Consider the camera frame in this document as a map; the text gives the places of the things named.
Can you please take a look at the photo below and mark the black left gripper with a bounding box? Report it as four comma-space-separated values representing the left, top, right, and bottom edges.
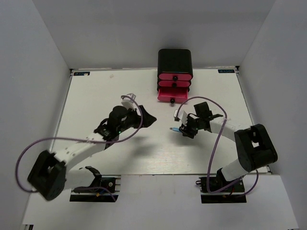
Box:
118, 105, 157, 134

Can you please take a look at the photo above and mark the light blue marker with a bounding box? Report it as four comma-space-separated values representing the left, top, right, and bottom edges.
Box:
169, 127, 181, 133

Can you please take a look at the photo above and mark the pink bottom drawer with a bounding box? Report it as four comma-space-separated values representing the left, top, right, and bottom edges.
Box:
157, 87, 189, 104

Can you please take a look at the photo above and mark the pink top drawer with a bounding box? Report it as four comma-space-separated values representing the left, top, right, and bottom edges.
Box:
158, 73, 193, 81

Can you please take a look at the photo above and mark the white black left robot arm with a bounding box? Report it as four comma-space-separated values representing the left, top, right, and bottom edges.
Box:
27, 105, 157, 201

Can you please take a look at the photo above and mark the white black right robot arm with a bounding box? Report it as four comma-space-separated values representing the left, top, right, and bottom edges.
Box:
174, 102, 278, 191

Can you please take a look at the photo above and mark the black drawer cabinet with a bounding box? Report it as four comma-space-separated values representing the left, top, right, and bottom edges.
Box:
157, 48, 193, 89

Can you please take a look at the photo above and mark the blue label right corner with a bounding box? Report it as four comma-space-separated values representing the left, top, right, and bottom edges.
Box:
218, 69, 235, 73

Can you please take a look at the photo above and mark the blue label corner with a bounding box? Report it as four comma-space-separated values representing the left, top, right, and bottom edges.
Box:
73, 71, 90, 76
218, 69, 235, 73

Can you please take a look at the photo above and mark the blue label left corner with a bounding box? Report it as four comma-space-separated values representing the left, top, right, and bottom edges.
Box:
73, 71, 90, 76

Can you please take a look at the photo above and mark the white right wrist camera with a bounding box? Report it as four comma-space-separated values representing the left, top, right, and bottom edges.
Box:
174, 109, 188, 126

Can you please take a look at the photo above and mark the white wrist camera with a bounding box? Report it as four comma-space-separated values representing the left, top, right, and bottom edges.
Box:
174, 109, 188, 126
121, 93, 136, 110

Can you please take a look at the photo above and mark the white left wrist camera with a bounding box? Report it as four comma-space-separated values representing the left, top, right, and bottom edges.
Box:
121, 93, 136, 110

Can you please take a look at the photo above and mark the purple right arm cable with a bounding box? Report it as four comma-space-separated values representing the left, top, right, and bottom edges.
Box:
177, 96, 259, 197

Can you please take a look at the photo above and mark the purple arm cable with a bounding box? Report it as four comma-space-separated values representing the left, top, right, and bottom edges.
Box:
16, 95, 144, 202
177, 96, 259, 197

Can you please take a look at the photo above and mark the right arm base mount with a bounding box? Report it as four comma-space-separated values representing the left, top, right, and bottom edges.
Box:
195, 175, 247, 204

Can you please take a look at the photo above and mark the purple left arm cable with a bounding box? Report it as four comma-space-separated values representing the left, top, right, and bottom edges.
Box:
16, 95, 144, 202

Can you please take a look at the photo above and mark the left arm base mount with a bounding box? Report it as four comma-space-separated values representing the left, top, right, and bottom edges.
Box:
70, 166, 121, 203

